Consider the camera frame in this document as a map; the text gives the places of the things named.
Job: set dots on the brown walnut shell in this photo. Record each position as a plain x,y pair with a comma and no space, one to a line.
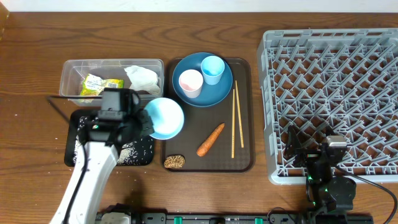
174,162

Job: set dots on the dark blue plate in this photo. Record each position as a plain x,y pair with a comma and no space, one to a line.
210,94

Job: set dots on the light blue bowl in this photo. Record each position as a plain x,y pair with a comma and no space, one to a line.
167,117

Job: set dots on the clear plastic bin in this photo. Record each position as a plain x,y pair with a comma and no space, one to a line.
75,72

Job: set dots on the long wooden chopstick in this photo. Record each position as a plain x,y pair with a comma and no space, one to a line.
239,114

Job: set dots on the white napkin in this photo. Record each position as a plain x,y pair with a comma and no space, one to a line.
142,79

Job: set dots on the light blue cup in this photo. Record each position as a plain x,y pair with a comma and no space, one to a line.
212,68

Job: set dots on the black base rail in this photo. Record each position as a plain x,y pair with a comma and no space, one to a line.
121,213

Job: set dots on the black waste tray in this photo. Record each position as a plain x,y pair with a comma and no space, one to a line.
140,152

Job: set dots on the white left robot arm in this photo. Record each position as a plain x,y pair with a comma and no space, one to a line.
94,164

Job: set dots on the brown serving tray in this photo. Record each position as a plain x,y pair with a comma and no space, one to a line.
230,152

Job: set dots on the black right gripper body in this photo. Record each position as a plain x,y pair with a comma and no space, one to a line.
308,154

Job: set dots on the short wooden chopstick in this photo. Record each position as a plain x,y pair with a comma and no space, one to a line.
233,127

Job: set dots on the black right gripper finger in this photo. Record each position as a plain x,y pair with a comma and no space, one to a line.
329,131
293,144

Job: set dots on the orange carrot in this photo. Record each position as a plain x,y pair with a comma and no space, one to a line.
207,144

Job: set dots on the grey dishwasher rack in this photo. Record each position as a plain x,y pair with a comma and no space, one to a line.
345,79

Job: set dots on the pink cup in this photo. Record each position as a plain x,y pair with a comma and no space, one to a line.
191,82

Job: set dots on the green snack wrapper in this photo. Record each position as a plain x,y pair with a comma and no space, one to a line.
94,85

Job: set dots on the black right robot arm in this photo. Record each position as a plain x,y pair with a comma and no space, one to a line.
331,196

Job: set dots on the white rice pile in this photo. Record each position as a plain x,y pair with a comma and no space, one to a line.
130,154

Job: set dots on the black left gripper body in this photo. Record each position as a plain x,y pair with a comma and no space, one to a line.
140,121

